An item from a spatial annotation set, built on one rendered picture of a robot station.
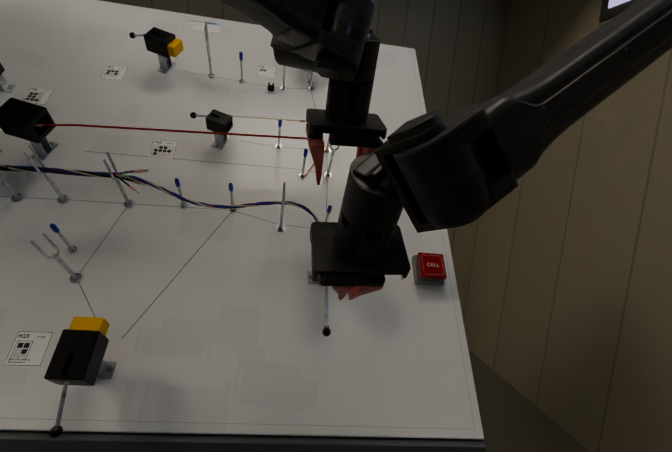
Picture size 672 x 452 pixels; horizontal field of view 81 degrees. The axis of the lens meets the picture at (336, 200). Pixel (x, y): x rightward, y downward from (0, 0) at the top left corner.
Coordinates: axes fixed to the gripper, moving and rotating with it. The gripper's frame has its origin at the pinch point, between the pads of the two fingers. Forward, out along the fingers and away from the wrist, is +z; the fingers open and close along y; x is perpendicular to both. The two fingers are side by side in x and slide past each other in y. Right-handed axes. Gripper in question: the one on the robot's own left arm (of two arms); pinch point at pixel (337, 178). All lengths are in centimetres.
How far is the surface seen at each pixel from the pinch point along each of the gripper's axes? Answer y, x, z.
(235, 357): 13.9, 7.7, 29.0
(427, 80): -99, -222, 33
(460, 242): -137, -176, 141
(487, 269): -148, -150, 145
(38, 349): 43, 6, 28
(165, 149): 31.7, -30.8, 11.0
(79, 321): 34.5, 8.6, 19.4
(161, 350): 25.3, 6.5, 28.5
